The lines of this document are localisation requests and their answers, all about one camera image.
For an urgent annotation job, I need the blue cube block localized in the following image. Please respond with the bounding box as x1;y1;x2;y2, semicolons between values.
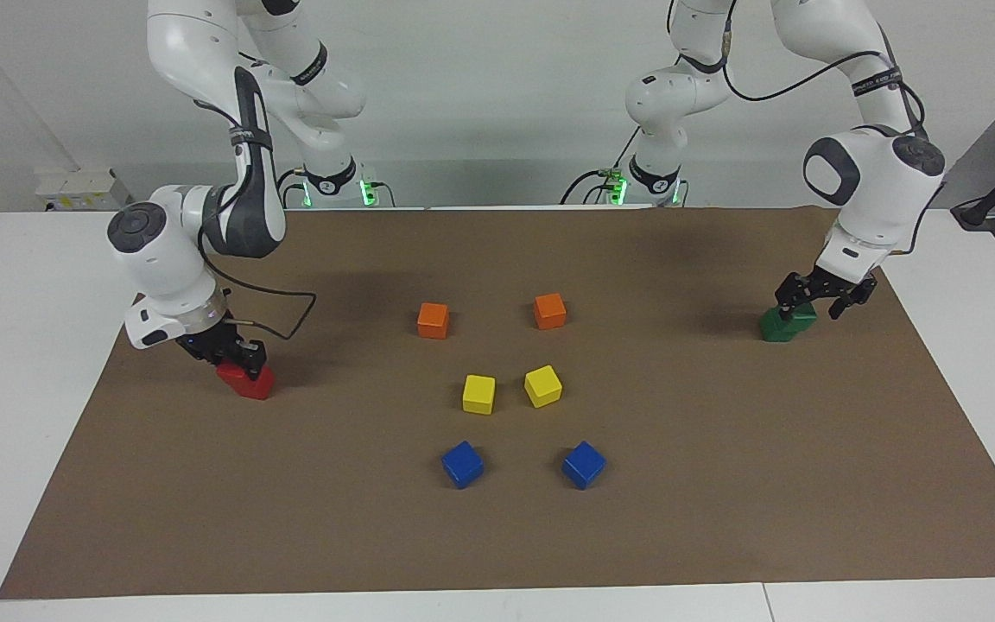
561;441;607;491
441;441;485;491

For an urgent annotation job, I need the yellow cube block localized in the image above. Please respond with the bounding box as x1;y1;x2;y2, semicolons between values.
462;374;497;416
524;365;563;409

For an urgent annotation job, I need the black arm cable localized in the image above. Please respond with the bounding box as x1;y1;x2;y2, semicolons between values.
722;0;947;258
195;99;318;340

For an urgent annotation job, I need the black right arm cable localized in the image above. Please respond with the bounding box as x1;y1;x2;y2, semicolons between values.
195;99;318;340

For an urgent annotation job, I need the white wall power box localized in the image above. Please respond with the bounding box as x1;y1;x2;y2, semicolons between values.
35;168;131;211

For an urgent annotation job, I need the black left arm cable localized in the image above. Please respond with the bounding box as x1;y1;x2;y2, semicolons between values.
722;0;947;258

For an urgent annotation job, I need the black base cable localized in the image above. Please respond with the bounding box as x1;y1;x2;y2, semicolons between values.
276;167;308;210
560;128;641;206

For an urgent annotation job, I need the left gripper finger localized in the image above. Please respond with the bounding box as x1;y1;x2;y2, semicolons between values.
829;281;877;321
776;272;820;314

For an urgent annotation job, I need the orange cube block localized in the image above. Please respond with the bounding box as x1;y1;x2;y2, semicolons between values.
417;301;450;340
534;293;567;331

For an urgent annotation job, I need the brown table mat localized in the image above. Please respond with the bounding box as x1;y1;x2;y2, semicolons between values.
0;207;995;600

